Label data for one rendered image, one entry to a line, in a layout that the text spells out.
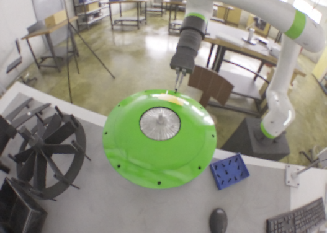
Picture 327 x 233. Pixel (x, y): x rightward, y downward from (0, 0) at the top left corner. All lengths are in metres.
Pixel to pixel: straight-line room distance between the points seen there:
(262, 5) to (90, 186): 0.78
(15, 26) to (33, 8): 0.76
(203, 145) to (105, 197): 0.34
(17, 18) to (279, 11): 5.03
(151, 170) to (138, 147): 0.06
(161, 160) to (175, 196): 0.19
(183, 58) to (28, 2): 4.99
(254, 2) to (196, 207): 0.65
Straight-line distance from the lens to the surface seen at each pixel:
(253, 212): 0.57
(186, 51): 0.45
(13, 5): 4.99
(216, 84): 0.98
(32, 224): 0.58
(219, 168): 0.53
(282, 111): 0.72
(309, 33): 0.55
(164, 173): 0.31
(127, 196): 0.47
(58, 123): 0.61
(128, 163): 0.32
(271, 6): 0.50
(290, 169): 0.75
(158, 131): 0.33
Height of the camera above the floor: 1.38
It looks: 50 degrees down
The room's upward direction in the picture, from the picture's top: 4 degrees clockwise
